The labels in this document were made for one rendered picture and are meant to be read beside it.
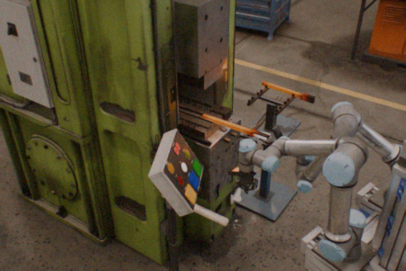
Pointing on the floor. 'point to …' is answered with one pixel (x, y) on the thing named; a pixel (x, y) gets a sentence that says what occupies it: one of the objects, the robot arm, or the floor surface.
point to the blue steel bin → (263, 0)
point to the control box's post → (172, 237)
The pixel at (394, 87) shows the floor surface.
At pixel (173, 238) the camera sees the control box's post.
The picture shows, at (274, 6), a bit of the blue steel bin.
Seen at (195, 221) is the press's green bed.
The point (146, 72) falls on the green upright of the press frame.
